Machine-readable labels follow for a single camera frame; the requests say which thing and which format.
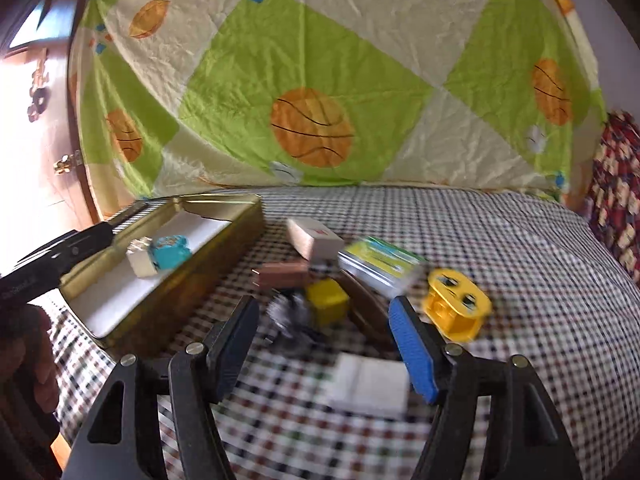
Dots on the small white toy block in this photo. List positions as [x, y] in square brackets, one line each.
[141, 259]

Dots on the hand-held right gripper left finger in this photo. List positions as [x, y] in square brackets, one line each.
[234, 355]

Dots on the yellow cube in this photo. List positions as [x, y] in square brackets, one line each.
[327, 302]

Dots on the checked bedsheet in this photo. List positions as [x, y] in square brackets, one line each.
[525, 285]

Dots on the gold metal tin box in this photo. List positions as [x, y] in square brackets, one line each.
[200, 272]

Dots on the red plaid bear print cloth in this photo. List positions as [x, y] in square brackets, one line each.
[617, 195]

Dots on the black and white small object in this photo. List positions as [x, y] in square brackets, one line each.
[290, 320]

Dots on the person's dark clothing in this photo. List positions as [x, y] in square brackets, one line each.
[25, 390]

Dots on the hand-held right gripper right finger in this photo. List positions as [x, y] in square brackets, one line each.
[412, 350]

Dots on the clear box with green label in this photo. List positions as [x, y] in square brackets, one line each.
[382, 265]

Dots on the white box with red label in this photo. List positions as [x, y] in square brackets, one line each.
[312, 240]

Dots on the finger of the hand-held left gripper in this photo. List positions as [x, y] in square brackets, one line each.
[70, 249]

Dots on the brown folding comb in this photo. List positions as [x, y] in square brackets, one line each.
[367, 317]

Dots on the brown wooden door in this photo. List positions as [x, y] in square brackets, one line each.
[47, 195]

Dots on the copper brown flat box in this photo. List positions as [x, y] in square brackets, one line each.
[280, 275]

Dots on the white flat pad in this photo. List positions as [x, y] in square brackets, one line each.
[367, 385]

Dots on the small blue toy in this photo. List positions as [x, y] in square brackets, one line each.
[170, 255]

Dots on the white paper tin liner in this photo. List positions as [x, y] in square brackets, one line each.
[120, 300]

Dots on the basketball print green quilt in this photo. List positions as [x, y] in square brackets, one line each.
[325, 50]

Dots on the yellow smiley face toy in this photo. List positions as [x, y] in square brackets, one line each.
[452, 307]

